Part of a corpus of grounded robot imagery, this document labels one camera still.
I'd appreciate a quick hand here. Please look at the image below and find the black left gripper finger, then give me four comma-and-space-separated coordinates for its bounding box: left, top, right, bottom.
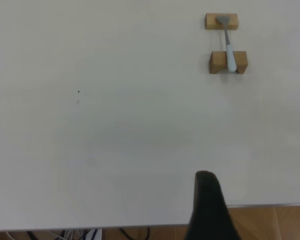
184, 171, 242, 240

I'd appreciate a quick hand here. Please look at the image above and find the plain rectangular wooden block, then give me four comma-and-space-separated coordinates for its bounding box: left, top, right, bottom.
205, 12, 239, 31

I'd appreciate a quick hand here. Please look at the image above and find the white cable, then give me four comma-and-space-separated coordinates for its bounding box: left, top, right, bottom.
57, 229, 75, 240

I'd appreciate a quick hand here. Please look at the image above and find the small grey white spatula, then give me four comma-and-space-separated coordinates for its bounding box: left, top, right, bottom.
215, 15, 238, 73

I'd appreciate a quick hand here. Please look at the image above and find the arched wooden block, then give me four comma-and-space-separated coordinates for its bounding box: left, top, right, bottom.
209, 50, 248, 75

